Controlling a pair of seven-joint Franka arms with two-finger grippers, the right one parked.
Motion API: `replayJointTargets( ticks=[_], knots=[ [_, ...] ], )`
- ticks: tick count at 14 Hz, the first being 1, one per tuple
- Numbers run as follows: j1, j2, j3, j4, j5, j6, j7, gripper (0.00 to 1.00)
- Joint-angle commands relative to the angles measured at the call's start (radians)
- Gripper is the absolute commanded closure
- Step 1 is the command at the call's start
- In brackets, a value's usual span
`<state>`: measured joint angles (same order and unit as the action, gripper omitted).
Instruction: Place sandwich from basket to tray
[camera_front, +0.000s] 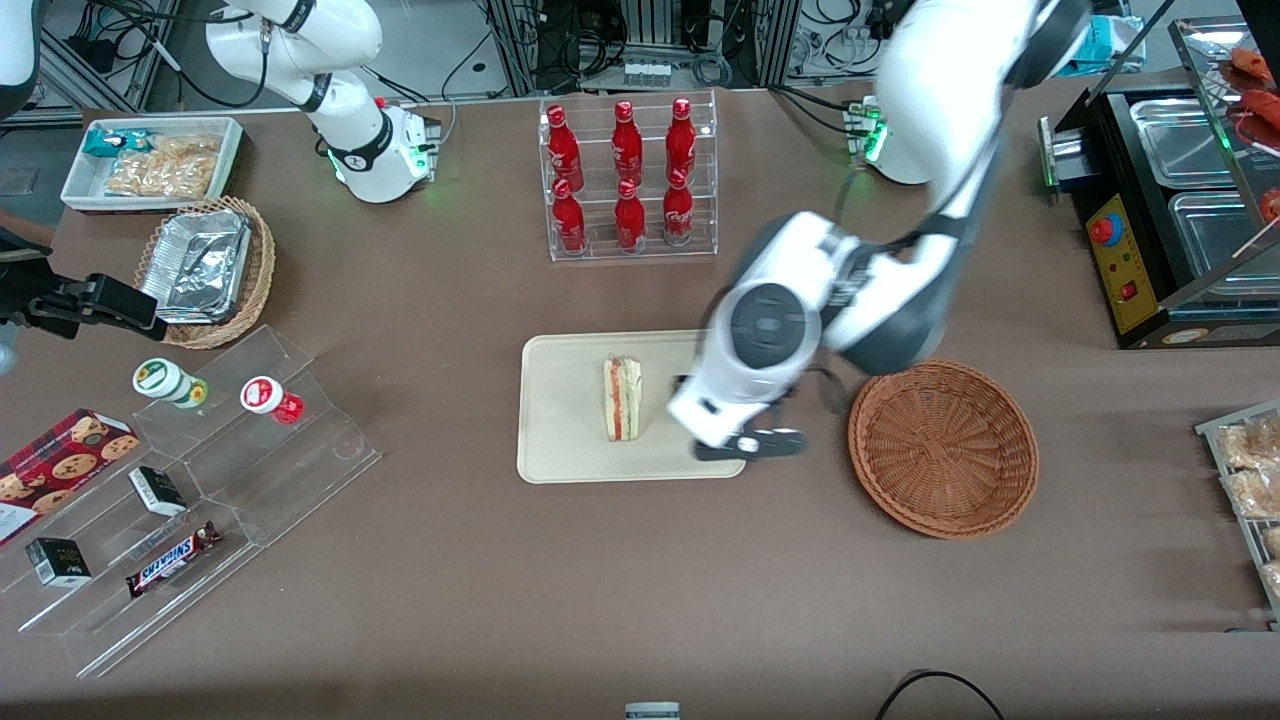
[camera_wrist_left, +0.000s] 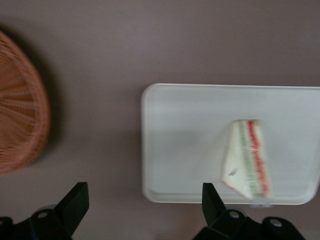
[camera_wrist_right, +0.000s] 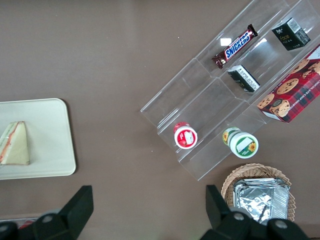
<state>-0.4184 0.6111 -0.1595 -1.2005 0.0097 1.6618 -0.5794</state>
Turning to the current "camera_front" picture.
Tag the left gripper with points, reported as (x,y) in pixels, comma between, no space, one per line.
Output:
(680,380)

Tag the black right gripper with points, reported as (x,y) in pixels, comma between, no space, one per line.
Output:
(22,289)

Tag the triangle sandwich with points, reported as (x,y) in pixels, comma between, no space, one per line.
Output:
(622,400)

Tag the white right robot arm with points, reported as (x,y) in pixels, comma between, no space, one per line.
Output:
(370,150)

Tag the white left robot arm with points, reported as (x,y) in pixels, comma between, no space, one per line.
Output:
(940,80)

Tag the light wicker basket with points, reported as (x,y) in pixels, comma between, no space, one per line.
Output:
(262,270)

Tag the beige plastic tray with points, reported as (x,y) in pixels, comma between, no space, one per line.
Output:
(565,420)

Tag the brown wicker basket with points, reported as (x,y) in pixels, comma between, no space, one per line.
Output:
(945,450)

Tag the grey snack tray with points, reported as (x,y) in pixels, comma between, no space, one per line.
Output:
(1215,440)

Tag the stack of aluminium foil trays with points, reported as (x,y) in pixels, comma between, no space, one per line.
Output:
(195,265)

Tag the green sunflower lidded jar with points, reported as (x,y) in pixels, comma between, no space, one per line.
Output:
(160,378)

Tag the white rectangular snack bin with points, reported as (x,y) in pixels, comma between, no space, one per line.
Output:
(85,185)

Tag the bag of fried snacks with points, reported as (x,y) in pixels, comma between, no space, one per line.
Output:
(170,170)

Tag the teal snack packet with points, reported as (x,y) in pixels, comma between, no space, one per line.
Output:
(115,142)

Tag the red lidded small jar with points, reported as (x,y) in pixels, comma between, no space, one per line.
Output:
(265,395)

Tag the red tartan cookie box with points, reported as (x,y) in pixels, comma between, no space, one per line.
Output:
(60,465)

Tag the small black box white label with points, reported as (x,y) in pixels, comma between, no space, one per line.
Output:
(157,491)

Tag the clear acrylic bottle rack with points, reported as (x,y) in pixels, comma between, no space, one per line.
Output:
(700,240)

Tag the clear acrylic stepped display stand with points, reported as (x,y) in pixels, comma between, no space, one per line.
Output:
(250,480)

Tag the red cola bottle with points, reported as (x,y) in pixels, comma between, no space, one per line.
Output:
(570,220)
(627,145)
(565,150)
(678,212)
(681,140)
(630,218)

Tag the Snickers chocolate bar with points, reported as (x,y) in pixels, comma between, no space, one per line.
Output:
(170,560)

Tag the black box with face print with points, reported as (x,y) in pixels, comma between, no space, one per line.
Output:
(58,563)

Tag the small grey device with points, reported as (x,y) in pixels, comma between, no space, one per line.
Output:
(652,712)

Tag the white power strip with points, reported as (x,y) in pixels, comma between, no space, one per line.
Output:
(647,72)

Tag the black food warmer machine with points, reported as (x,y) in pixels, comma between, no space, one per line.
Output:
(1120,150)

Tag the bag of beige snacks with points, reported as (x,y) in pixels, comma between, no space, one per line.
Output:
(1255,442)
(1255,492)

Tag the steel food pan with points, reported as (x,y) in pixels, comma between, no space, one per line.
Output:
(1180,140)
(1215,240)

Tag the teal box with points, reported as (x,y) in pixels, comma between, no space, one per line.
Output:
(1110,40)

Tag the red sausage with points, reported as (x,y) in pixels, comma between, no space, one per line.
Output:
(1262,105)
(1255,65)

